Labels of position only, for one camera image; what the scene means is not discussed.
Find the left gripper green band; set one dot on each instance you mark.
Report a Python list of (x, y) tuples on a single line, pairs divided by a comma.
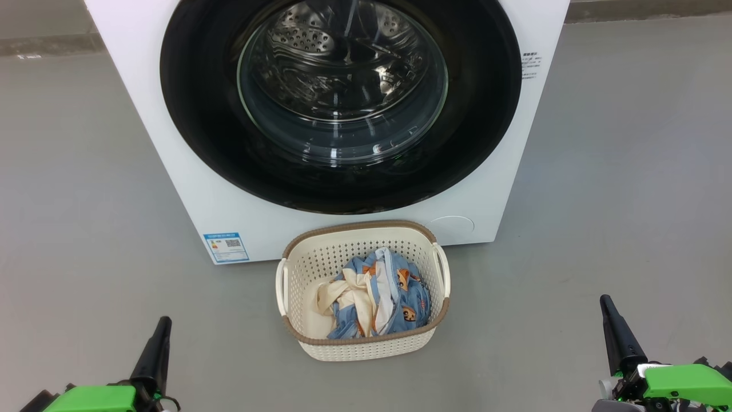
[(94, 399)]

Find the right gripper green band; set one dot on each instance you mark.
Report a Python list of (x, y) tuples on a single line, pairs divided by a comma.
[(686, 386)]

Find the blue and cream print garment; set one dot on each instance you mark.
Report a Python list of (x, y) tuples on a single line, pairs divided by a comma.
[(334, 294)]

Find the black round washer door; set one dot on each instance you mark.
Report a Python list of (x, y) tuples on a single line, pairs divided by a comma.
[(200, 131)]

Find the white front-load washing machine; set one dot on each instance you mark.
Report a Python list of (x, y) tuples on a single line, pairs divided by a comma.
[(189, 189)]

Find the stainless steel washing machine drum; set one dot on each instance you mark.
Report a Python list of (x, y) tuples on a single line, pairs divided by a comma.
[(297, 40)]

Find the blue energy label sticker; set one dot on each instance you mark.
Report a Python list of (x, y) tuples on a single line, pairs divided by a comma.
[(226, 247)]

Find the round white filter cover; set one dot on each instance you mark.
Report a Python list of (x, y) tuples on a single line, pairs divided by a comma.
[(453, 225)]

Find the cream perforated laundry basket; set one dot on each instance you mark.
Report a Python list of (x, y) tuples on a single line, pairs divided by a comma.
[(366, 347)]

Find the small printed text label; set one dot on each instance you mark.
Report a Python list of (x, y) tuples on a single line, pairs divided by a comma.
[(530, 64)]

